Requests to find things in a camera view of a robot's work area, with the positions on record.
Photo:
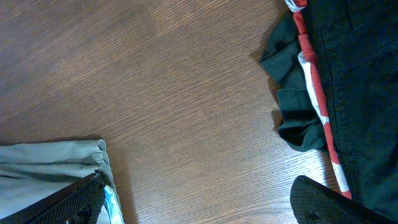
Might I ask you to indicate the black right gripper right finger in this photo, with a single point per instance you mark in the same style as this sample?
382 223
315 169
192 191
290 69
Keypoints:
313 203

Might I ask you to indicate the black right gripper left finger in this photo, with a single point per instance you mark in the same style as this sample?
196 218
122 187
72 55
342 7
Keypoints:
79 202

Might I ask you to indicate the khaki shorts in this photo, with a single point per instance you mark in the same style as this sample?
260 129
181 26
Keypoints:
31 172

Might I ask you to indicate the dark green garment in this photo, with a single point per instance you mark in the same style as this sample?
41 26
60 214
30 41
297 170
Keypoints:
301 127

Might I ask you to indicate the red white striped garment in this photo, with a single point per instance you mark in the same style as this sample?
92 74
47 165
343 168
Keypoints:
307 58

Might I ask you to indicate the black denim garment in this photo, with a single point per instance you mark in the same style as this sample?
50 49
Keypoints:
355 42

